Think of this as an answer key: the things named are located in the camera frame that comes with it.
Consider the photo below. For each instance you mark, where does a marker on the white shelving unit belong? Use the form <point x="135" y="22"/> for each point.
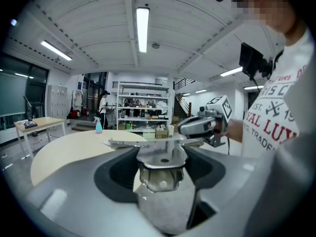
<point x="143" y="102"/>

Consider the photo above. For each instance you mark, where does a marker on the staircase with black railing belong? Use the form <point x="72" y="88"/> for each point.
<point x="182" y="102"/>

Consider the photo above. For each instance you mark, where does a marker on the black mounted device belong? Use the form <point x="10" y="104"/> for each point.
<point x="250" y="58"/>

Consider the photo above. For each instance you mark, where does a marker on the white printed t-shirt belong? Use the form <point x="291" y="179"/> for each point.
<point x="271" y="122"/>

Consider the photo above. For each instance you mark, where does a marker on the grey roller blind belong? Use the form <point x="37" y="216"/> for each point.
<point x="12" y="92"/>

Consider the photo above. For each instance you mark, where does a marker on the rectangular wooden desk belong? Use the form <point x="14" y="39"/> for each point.
<point x="42" y="123"/>

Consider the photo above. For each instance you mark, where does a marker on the person's right forearm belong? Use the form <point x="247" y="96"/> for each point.
<point x="235" y="131"/>

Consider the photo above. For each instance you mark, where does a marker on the teal and pink spray bottle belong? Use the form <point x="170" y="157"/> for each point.
<point x="98" y="127"/>

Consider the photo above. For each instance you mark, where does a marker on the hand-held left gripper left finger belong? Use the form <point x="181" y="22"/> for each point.
<point x="81" y="206"/>

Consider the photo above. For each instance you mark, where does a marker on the round wooden table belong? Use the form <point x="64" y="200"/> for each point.
<point x="74" y="149"/>

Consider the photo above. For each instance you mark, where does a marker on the wooden step platform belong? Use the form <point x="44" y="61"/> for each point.
<point x="84" y="127"/>

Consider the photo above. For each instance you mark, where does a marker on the person's head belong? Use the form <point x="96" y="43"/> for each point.
<point x="269" y="9"/>

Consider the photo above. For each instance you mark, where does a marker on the white locker cabinet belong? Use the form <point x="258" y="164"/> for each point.
<point x="57" y="101"/>

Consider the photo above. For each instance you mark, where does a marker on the white trash can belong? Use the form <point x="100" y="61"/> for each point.
<point x="171" y="131"/>

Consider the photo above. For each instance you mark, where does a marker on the round ceiling smoke detector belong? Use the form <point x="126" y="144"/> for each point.
<point x="155" y="45"/>

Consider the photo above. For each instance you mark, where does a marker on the black and white book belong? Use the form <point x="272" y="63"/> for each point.
<point x="29" y="125"/>

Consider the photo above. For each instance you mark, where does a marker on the person's right hand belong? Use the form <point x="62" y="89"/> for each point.
<point x="221" y="128"/>

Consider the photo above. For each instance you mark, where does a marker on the red and black bags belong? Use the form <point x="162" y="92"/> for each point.
<point x="77" y="113"/>

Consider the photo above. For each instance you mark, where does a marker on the long ceiling light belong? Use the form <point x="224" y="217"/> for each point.
<point x="253" y="87"/>
<point x="231" y="71"/>
<point x="56" y="50"/>
<point x="143" y="28"/>

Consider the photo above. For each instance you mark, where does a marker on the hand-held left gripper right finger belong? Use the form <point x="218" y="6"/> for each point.
<point x="247" y="194"/>

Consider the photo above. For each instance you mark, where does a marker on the pale green stacked crates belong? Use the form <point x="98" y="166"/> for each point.
<point x="148" y="134"/>

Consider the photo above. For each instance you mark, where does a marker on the open cardboard box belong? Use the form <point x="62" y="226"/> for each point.
<point x="161" y="132"/>

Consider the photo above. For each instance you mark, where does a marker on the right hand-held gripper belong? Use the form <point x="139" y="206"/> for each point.
<point x="223" y="107"/>

